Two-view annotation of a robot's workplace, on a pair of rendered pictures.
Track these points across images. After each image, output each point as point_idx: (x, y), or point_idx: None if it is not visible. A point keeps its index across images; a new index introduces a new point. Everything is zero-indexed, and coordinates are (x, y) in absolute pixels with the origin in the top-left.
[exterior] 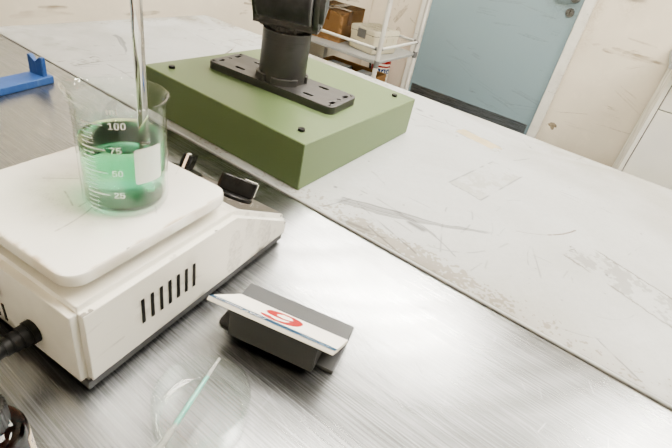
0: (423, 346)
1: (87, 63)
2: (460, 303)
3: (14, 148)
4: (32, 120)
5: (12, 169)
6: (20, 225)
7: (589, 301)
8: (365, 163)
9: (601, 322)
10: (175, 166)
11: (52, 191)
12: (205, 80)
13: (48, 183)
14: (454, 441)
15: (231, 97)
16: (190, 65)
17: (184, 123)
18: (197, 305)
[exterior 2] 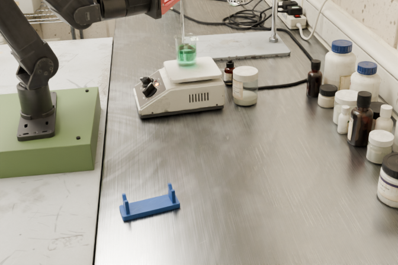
0: (140, 71)
1: (68, 236)
2: (116, 73)
3: (182, 155)
4: (161, 173)
5: (205, 75)
6: (211, 64)
7: (82, 62)
8: None
9: (90, 60)
10: (167, 68)
11: (201, 68)
12: (76, 125)
13: (200, 70)
14: (159, 64)
15: (83, 112)
16: (63, 139)
17: (96, 146)
18: None
